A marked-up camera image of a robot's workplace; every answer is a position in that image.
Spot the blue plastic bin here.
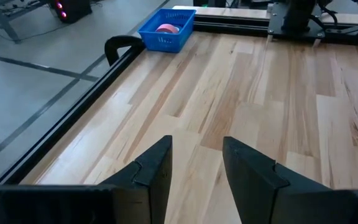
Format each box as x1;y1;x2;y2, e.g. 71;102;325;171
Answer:
137;8;197;54

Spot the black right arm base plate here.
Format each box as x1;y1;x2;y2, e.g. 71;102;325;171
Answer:
267;2;326;40

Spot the black clamp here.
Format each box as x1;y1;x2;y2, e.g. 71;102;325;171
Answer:
104;34;146;67

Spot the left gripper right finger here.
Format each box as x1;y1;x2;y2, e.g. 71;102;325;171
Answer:
223;136;331;224

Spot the black computer tower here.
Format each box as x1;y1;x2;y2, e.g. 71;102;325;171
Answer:
48;0;93;24

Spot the pink tape roll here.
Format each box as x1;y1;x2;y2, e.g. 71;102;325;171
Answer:
155;23;180;34

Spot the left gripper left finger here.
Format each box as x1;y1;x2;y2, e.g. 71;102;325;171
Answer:
101;135;173;224

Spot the dark metal desk stand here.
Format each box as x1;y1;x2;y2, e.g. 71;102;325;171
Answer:
0;0;48;44

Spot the black aluminium table frame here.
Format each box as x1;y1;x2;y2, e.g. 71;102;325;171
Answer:
0;20;358;186

